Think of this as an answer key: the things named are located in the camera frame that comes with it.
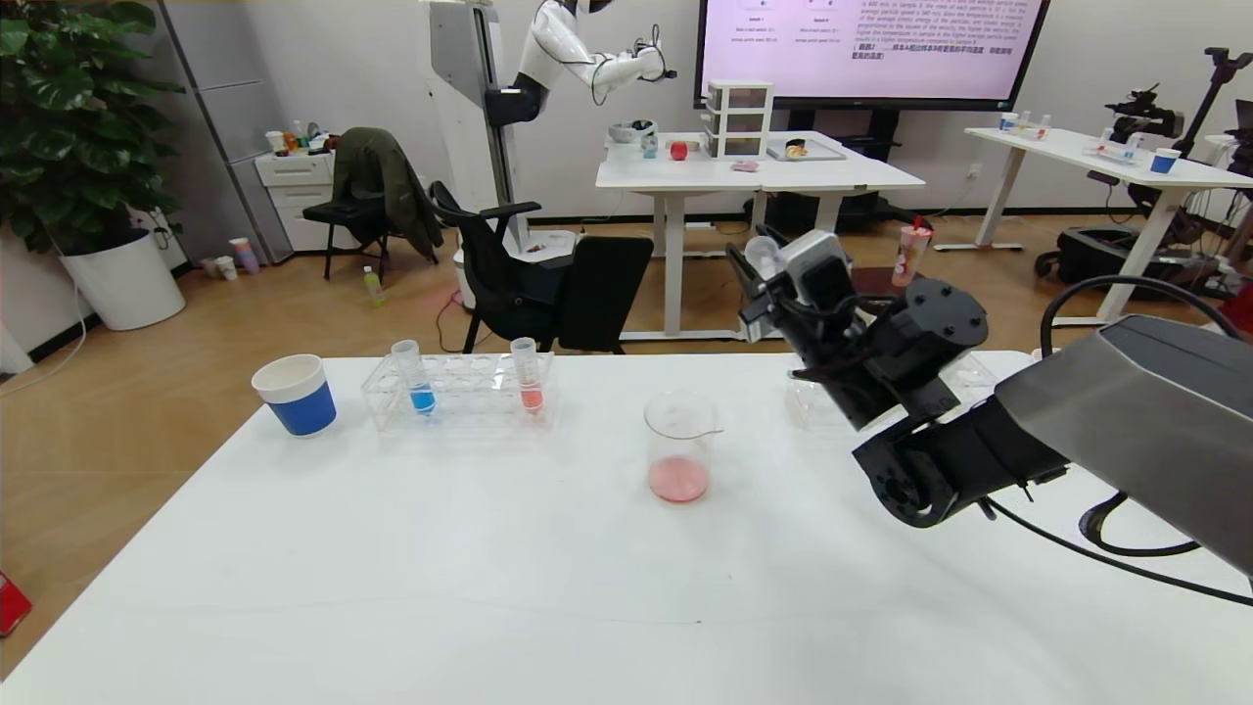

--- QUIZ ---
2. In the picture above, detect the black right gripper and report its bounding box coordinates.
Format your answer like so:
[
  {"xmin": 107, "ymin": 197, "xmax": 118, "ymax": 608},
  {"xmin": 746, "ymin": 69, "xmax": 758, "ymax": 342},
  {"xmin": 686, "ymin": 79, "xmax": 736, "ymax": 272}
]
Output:
[{"xmin": 724, "ymin": 223, "xmax": 880, "ymax": 433}]

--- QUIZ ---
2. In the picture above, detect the test tube with red pigment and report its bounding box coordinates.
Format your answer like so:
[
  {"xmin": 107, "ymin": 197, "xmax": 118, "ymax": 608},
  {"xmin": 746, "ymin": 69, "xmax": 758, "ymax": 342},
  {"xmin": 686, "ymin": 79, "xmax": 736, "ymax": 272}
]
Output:
[
  {"xmin": 509, "ymin": 338, "xmax": 545, "ymax": 418},
  {"xmin": 744, "ymin": 235, "xmax": 786, "ymax": 285}
]

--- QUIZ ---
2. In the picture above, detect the test tube with blue pigment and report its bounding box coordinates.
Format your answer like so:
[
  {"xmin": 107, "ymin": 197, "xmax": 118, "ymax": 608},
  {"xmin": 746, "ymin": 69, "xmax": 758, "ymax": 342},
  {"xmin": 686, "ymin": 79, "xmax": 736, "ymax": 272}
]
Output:
[{"xmin": 391, "ymin": 340, "xmax": 438, "ymax": 419}]

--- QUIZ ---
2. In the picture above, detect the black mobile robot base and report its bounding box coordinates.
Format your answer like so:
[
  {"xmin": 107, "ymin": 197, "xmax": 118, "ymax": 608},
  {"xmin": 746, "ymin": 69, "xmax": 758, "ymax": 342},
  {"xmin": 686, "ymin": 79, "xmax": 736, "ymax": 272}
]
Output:
[{"xmin": 1035, "ymin": 225, "xmax": 1225, "ymax": 305}]

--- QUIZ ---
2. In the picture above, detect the clear acrylic test tube rack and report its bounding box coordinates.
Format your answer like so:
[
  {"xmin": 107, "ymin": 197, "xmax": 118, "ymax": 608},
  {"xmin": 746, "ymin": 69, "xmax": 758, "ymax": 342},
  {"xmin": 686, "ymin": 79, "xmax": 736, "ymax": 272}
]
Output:
[
  {"xmin": 361, "ymin": 352, "xmax": 557, "ymax": 434},
  {"xmin": 786, "ymin": 351, "xmax": 999, "ymax": 432}
]

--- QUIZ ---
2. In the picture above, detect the clear glass beaker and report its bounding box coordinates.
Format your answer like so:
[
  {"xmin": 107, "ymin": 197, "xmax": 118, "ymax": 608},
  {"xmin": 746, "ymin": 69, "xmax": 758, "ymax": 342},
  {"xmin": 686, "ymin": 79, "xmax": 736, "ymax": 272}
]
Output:
[{"xmin": 643, "ymin": 392, "xmax": 724, "ymax": 506}]

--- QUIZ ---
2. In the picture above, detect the white height adjustable desk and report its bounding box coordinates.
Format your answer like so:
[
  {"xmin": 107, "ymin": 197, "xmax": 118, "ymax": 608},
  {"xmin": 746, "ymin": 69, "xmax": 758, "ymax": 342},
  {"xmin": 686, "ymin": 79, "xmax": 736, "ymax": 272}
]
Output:
[
  {"xmin": 595, "ymin": 132, "xmax": 927, "ymax": 342},
  {"xmin": 934, "ymin": 125, "xmax": 1253, "ymax": 328}
]

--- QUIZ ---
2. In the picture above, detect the grey tray with food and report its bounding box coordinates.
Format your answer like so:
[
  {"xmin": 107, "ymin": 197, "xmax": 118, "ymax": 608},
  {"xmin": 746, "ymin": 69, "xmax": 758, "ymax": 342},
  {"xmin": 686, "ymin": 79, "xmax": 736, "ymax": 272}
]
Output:
[{"xmin": 766, "ymin": 139, "xmax": 846, "ymax": 164}]

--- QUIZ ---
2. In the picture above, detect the brown stool with cream legs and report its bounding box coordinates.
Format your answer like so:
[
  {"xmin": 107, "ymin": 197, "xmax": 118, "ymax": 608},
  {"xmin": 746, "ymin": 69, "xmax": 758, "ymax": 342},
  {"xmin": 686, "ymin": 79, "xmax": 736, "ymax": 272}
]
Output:
[{"xmin": 848, "ymin": 268, "xmax": 904, "ymax": 303}]

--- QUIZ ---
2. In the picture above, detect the white mini drawer organizer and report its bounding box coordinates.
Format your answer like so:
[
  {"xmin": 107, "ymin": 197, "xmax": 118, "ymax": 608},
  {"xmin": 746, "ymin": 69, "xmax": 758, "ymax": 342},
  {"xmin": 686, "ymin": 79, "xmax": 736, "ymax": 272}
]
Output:
[{"xmin": 705, "ymin": 80, "xmax": 775, "ymax": 161}]

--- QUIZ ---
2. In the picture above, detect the pink drink cup with straw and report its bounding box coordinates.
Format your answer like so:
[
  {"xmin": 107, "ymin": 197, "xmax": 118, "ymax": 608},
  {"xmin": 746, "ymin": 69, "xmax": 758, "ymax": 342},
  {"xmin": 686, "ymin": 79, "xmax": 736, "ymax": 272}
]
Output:
[{"xmin": 891, "ymin": 217, "xmax": 932, "ymax": 288}]

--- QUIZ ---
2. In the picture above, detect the black padded chair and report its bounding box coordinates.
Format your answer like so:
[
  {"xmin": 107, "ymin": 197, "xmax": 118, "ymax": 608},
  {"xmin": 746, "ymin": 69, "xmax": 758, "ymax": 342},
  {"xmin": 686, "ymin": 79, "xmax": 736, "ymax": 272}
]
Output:
[{"xmin": 558, "ymin": 235, "xmax": 655, "ymax": 355}]

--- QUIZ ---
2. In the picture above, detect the black display stand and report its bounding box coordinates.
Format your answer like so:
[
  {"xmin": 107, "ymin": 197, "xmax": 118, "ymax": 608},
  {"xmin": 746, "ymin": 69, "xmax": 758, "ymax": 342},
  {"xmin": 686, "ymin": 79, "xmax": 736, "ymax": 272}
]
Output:
[{"xmin": 749, "ymin": 108, "xmax": 931, "ymax": 254}]

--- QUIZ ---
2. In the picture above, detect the black office chair with armrests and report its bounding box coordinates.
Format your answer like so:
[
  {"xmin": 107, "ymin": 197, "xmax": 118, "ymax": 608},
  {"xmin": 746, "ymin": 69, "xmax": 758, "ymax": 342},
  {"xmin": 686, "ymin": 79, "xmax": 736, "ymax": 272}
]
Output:
[{"xmin": 429, "ymin": 181, "xmax": 588, "ymax": 355}]

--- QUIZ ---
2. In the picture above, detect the white humanoid robot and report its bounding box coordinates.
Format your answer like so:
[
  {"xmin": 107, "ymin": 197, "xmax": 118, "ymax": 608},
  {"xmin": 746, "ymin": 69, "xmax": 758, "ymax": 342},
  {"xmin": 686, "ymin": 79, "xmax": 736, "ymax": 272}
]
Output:
[{"xmin": 487, "ymin": 0, "xmax": 678, "ymax": 128}]

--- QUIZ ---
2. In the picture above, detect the white grey robot column stand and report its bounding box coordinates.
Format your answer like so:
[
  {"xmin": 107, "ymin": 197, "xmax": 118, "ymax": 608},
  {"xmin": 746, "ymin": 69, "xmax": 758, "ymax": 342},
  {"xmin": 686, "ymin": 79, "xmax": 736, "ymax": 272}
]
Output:
[{"xmin": 421, "ymin": 0, "xmax": 579, "ymax": 312}]

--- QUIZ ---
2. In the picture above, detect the dark green jacket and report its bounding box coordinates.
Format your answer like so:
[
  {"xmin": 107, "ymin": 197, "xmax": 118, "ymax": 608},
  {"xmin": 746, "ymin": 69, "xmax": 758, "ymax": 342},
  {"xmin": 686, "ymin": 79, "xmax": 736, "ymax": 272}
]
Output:
[{"xmin": 333, "ymin": 127, "xmax": 446, "ymax": 265}]

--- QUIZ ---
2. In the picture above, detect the black folding chair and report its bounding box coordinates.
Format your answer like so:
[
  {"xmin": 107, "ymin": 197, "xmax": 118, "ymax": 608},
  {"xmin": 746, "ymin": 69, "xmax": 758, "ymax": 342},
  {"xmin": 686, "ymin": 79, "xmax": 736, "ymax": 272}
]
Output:
[{"xmin": 302, "ymin": 196, "xmax": 393, "ymax": 285}]

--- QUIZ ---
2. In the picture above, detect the white drawer cabinet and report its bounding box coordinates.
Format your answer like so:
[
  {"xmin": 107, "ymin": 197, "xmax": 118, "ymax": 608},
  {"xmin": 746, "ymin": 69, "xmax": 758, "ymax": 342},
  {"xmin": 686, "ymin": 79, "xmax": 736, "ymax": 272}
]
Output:
[{"xmin": 255, "ymin": 150, "xmax": 358, "ymax": 254}]

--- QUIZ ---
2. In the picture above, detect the blue and white paper cup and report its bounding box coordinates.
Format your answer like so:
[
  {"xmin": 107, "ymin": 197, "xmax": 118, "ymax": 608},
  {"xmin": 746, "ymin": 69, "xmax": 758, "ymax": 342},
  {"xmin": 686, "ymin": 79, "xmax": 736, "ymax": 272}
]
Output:
[{"xmin": 252, "ymin": 354, "xmax": 338, "ymax": 438}]

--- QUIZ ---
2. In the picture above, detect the black tripod stand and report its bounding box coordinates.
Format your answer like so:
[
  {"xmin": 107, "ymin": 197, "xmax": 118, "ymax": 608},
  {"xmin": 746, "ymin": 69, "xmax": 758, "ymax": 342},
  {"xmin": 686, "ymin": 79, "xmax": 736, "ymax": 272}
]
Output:
[{"xmin": 1175, "ymin": 47, "xmax": 1253, "ymax": 163}]

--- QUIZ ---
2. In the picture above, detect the tall grey metal cabinet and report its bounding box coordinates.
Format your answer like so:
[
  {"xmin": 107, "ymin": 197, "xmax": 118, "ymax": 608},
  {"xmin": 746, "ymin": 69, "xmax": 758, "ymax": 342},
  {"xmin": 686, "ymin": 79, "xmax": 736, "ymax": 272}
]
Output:
[{"xmin": 157, "ymin": 0, "xmax": 295, "ymax": 267}]

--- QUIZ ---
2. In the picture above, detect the white plant pot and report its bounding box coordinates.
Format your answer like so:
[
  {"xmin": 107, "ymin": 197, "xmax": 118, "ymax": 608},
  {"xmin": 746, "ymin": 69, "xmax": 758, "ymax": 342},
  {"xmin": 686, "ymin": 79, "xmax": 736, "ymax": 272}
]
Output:
[{"xmin": 61, "ymin": 231, "xmax": 188, "ymax": 333}]

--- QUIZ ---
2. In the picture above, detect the large green leafy plant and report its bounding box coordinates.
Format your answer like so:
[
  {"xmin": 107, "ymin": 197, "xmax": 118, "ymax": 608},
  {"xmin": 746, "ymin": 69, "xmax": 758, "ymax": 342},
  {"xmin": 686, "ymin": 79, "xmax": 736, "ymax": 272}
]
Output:
[{"xmin": 0, "ymin": 0, "xmax": 187, "ymax": 258}]

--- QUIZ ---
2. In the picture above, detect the red box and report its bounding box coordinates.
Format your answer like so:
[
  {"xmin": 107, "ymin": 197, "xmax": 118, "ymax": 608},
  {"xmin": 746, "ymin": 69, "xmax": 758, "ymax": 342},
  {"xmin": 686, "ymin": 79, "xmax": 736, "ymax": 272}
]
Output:
[{"xmin": 0, "ymin": 572, "xmax": 35, "ymax": 640}]

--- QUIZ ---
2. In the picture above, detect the white grey right wrist camera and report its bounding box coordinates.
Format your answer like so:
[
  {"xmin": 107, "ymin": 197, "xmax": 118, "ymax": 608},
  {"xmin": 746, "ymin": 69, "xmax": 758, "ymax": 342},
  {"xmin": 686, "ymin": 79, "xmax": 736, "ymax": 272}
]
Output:
[{"xmin": 780, "ymin": 231, "xmax": 853, "ymax": 312}]

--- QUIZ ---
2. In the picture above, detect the large wall display screen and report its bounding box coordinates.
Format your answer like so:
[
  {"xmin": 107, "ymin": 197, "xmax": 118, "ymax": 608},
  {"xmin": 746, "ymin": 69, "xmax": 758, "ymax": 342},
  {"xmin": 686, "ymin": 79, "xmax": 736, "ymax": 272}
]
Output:
[{"xmin": 694, "ymin": 0, "xmax": 1050, "ymax": 113}]

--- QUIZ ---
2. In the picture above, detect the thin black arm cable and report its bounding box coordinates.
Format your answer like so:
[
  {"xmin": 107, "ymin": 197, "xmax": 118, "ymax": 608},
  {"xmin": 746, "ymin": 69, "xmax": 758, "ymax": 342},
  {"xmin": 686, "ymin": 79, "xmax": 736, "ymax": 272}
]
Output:
[{"xmin": 979, "ymin": 497, "xmax": 1253, "ymax": 608}]

